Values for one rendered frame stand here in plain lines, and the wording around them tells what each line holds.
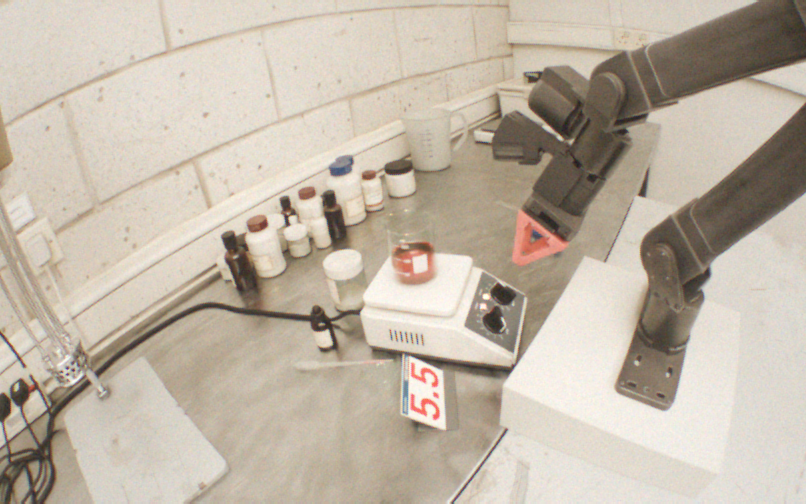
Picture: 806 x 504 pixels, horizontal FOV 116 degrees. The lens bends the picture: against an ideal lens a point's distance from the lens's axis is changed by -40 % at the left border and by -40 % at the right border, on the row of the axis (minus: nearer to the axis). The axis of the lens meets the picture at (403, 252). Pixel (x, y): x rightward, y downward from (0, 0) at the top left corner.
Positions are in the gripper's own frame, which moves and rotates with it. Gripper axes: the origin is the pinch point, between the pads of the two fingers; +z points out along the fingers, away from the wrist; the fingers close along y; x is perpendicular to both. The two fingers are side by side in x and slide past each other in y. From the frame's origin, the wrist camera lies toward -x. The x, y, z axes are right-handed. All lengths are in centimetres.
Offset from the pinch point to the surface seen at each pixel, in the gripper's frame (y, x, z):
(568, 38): -129, -31, -19
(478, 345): 9.8, 2.5, 8.0
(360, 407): 21.0, -3.6, 17.8
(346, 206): -15.5, -33.5, 25.8
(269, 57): -16, -65, 6
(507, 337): 6.5, 4.9, 7.1
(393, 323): 12.2, -7.3, 11.9
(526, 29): -130, -48, -13
